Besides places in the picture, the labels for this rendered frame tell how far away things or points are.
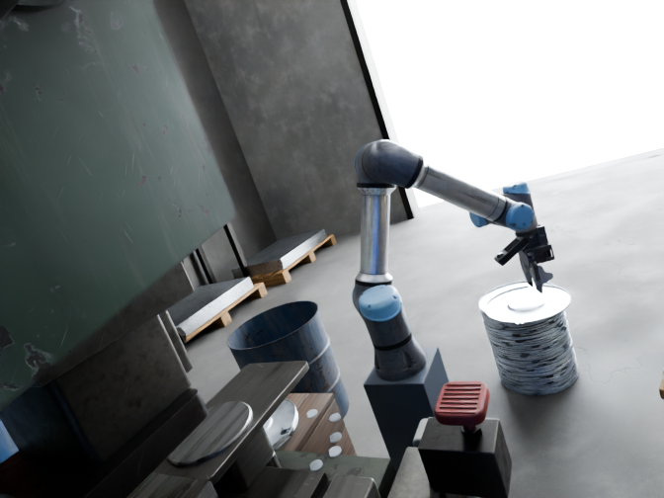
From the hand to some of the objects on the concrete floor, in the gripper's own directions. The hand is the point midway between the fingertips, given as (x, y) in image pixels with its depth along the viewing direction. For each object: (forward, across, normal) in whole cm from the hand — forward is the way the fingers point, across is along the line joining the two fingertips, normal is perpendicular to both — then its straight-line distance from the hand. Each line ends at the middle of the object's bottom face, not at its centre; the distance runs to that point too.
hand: (534, 287), depth 139 cm
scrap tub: (+45, +39, +97) cm, 114 cm away
